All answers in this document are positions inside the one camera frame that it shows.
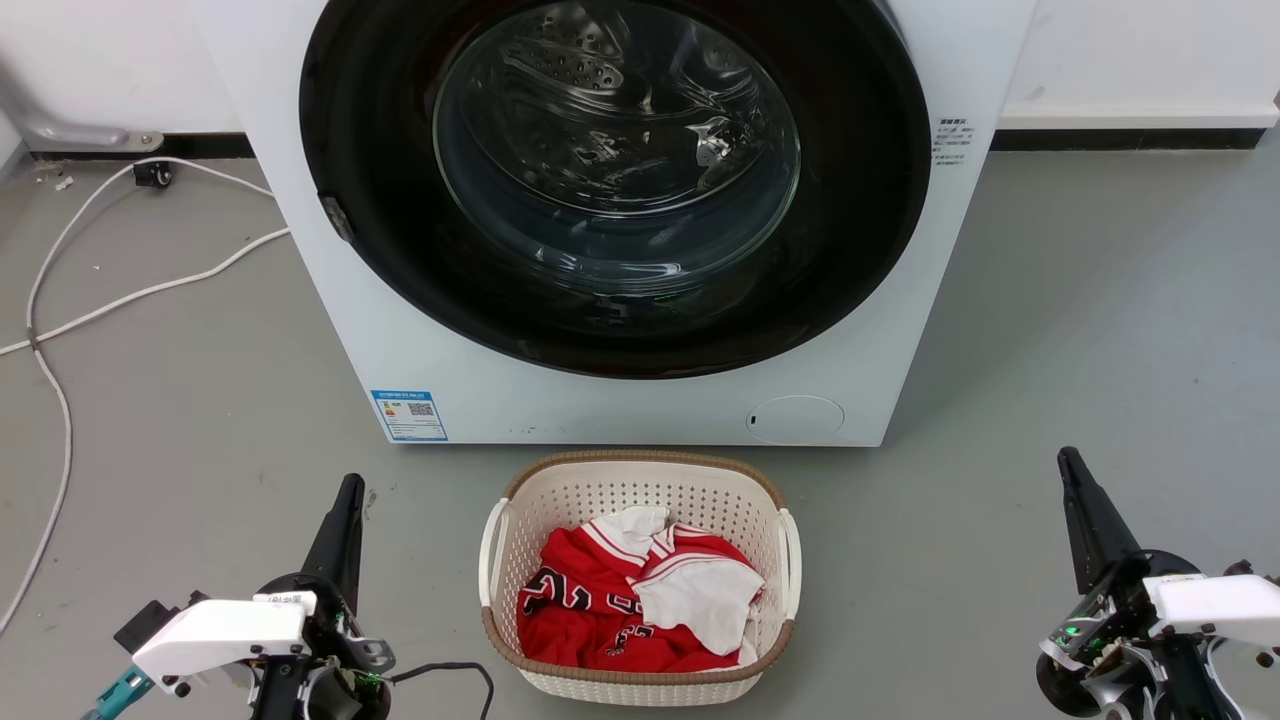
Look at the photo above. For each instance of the blue energy label sticker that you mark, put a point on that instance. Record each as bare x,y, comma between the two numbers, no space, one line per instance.
409,415

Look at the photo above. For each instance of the white garment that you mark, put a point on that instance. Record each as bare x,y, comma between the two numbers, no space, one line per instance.
700,600

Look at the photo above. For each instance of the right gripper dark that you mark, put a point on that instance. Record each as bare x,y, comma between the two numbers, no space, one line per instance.
1110,620

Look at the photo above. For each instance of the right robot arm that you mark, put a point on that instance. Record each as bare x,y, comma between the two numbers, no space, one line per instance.
1195,685

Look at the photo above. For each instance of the black round glass washer door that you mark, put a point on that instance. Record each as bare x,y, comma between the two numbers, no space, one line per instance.
400,250

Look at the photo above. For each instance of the grey wall pipe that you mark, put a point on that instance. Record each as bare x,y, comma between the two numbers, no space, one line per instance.
70,132

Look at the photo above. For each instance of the red basketball jersey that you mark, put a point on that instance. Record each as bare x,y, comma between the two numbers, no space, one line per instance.
575,610

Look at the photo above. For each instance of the left black wrist camera box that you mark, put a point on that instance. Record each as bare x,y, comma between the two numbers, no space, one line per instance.
145,622

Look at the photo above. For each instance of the round white filter cover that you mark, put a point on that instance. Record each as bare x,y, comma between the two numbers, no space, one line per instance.
795,420

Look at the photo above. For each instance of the white woven laundry basket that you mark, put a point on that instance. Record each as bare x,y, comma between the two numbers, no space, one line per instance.
560,500

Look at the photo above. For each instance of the right white wrist camera bracket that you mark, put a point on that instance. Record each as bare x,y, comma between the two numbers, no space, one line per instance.
1215,605

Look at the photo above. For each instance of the metal door hinge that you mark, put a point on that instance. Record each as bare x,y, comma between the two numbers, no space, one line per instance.
337,218

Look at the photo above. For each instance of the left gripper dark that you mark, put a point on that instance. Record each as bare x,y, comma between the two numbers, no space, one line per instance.
345,650

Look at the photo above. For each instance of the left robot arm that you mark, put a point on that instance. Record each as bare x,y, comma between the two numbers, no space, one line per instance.
275,695

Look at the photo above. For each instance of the white front-load washing machine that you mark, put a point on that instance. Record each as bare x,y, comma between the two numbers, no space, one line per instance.
650,410

